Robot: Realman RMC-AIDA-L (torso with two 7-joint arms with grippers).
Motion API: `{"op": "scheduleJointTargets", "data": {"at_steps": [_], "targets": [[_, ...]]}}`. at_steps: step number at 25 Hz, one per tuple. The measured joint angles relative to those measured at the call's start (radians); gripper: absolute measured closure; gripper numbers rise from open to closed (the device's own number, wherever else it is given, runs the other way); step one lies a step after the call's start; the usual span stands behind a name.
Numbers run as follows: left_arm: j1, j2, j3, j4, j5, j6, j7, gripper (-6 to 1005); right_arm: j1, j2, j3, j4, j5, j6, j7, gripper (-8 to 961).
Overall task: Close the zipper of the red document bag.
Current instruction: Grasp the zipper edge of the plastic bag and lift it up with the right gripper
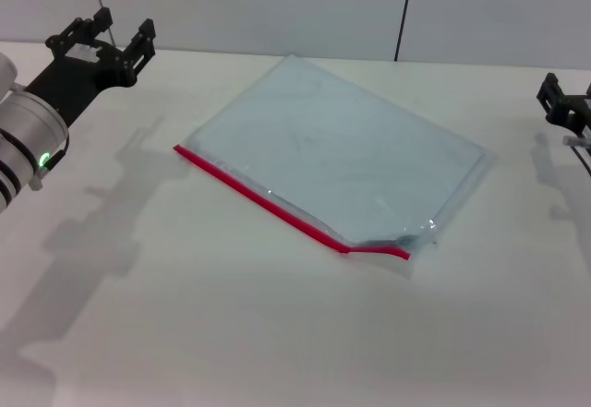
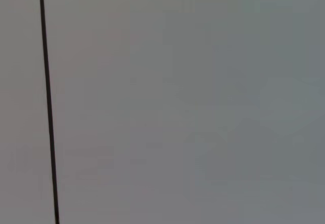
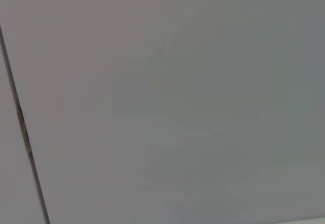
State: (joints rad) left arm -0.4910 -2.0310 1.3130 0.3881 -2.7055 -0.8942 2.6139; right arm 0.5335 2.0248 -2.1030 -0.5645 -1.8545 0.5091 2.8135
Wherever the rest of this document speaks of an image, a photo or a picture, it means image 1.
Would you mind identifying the clear red-zip document bag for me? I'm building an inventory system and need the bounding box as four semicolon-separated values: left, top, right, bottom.
173;54;498;281

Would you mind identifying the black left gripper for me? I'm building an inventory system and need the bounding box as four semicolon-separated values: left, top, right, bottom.
25;6;158;128

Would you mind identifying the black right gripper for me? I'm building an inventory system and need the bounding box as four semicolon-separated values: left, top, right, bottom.
536;72;591;150

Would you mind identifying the black background pole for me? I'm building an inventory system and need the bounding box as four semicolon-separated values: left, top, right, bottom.
393;0;417;63

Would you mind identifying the thin black cable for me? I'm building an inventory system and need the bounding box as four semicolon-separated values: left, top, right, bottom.
569;145;591;172
44;133;71;171

